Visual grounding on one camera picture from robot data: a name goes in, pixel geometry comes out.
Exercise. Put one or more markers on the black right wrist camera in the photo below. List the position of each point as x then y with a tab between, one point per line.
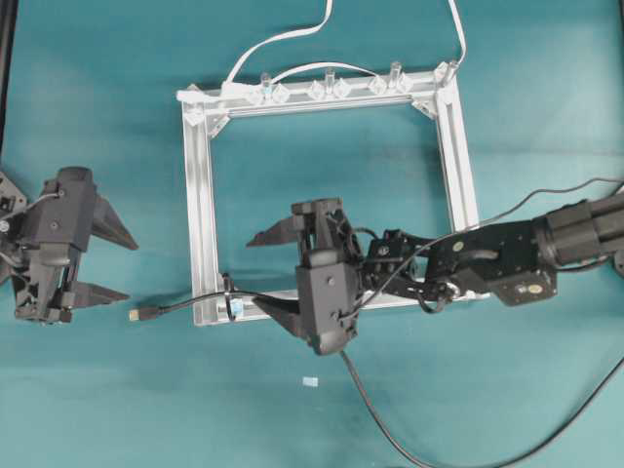
328	289

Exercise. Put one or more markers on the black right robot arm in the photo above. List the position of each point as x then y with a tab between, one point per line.
516	261

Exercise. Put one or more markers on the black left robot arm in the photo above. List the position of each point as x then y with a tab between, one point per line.
7	229

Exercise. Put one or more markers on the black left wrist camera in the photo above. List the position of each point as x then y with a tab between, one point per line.
67	218

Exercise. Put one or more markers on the silver standoff post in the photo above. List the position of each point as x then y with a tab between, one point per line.
394	75
445	72
329	81
266	86

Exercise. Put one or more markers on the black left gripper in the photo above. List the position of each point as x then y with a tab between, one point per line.
42	274

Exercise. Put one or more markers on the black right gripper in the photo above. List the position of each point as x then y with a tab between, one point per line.
315	224

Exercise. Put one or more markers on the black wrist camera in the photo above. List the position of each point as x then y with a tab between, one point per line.
328	289
67	218

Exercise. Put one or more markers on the silver aluminium extrusion frame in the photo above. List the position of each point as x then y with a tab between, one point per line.
301	89

